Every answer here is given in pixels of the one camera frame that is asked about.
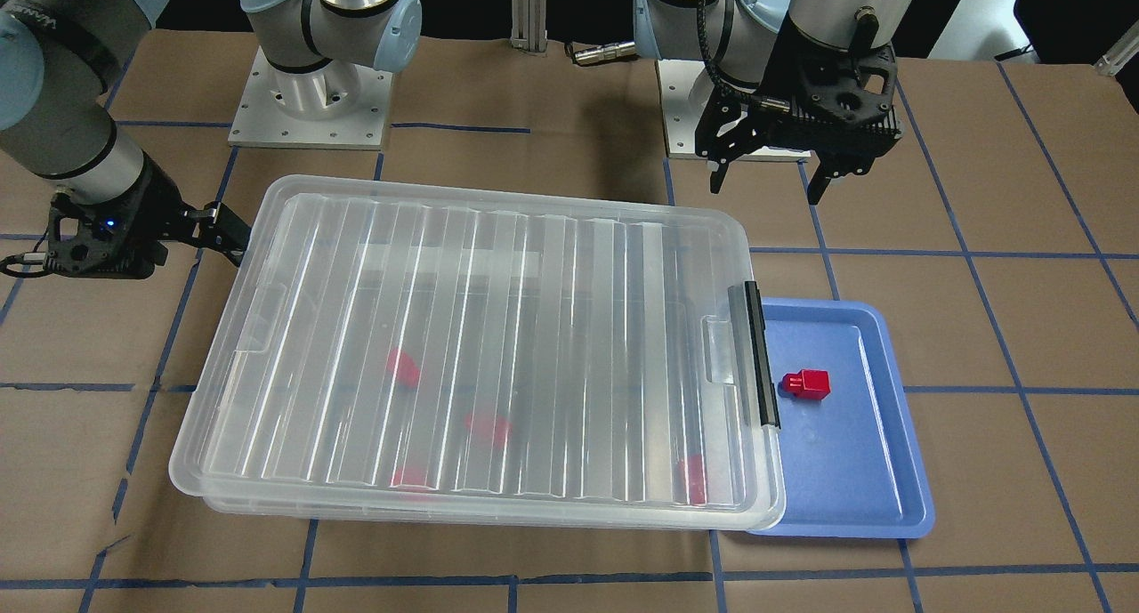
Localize clear plastic storage box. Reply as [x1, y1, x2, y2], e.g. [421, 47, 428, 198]
[167, 275, 786, 529]

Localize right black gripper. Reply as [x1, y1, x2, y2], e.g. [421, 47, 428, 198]
[44, 155, 252, 279]

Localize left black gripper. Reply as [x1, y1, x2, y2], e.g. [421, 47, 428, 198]
[695, 17, 904, 206]

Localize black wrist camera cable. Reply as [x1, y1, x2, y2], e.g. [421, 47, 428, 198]
[697, 0, 767, 107]

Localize red block under lid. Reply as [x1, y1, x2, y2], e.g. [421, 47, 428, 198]
[384, 349, 423, 389]
[390, 464, 439, 496]
[464, 412, 513, 450]

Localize red block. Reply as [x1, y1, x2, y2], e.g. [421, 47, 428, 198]
[780, 368, 831, 401]
[464, 412, 513, 450]
[390, 464, 439, 496]
[384, 349, 423, 389]
[677, 453, 708, 507]

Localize aluminium frame post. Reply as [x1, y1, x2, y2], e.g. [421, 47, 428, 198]
[509, 0, 548, 56]

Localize clear ribbed box lid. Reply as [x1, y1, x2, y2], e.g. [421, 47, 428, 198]
[167, 175, 787, 529]

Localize blue plastic tray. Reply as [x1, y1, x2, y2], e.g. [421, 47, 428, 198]
[763, 299, 935, 539]

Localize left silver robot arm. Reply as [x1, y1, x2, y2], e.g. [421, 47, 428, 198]
[632, 0, 913, 205]

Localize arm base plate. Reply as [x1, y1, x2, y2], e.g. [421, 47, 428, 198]
[228, 51, 395, 152]
[656, 57, 812, 162]

